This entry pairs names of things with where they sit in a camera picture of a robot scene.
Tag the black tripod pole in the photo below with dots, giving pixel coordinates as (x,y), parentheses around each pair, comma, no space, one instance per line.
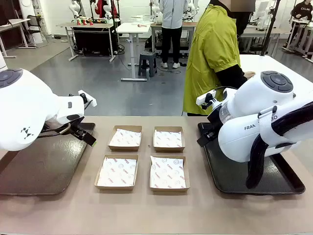
(270,27)

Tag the person's right forearm black sleeve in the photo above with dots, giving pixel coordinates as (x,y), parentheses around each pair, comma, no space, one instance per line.
(231,76)

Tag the red objects on table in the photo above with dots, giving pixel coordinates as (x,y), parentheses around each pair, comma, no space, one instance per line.
(84,22)

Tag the person in black sweater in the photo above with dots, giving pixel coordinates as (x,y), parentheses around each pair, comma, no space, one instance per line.
(302,12)

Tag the grey plastic stool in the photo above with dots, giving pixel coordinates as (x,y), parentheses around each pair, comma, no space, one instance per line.
(147,62)

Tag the person's right hand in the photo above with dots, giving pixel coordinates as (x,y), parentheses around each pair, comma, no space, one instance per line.
(250,74)

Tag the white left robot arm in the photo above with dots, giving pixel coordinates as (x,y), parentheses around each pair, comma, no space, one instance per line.
(22,110)

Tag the person in grey jacket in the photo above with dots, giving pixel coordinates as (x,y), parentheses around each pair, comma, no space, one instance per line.
(172,14)

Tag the brown plastic tray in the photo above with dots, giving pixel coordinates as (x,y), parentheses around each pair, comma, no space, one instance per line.
(41,166)

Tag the white printed paper liner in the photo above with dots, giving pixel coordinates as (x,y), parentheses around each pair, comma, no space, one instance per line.
(126,138)
(168,173)
(168,139)
(117,172)

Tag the black office chair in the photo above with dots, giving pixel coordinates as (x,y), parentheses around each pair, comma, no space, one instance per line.
(36,27)

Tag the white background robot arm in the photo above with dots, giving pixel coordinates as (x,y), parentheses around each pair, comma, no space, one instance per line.
(107,9)
(74,8)

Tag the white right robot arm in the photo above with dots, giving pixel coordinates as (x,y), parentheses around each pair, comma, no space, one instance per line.
(244,98)

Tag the grey lab table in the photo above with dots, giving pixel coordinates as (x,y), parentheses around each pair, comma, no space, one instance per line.
(259,31)

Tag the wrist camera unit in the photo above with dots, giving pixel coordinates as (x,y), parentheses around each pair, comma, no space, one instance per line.
(204,98)
(89,99)

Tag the person in red top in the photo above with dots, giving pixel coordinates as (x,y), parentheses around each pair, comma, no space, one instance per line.
(102,7)

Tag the white air purifier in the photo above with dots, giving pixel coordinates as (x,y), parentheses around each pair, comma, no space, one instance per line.
(2,61)

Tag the person in lime jacket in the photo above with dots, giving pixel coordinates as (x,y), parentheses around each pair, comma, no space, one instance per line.
(207,61)

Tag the wooden lab table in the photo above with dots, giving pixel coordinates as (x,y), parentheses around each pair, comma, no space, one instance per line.
(188,24)

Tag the white height adjustable desk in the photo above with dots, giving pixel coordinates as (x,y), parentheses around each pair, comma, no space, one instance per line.
(133,28)

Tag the wooden top table white legs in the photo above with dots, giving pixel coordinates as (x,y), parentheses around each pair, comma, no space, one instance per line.
(85,25)

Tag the right wrist camera unit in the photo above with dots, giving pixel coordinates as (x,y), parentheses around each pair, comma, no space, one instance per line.
(204,98)

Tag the left wrist camera unit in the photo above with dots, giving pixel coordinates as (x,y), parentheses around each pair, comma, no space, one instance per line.
(89,99)

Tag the large white table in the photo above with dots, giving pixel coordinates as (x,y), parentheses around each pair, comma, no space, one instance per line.
(281,66)

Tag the brown cardboard tray box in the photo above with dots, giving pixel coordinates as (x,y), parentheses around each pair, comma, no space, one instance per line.
(168,190)
(115,188)
(125,148)
(168,149)

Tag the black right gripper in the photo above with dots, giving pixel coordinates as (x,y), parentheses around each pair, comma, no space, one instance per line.
(214,124)

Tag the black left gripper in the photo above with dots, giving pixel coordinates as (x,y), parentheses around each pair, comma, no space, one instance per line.
(78,127)

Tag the grey side table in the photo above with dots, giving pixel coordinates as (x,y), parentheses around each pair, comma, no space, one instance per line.
(12,23)

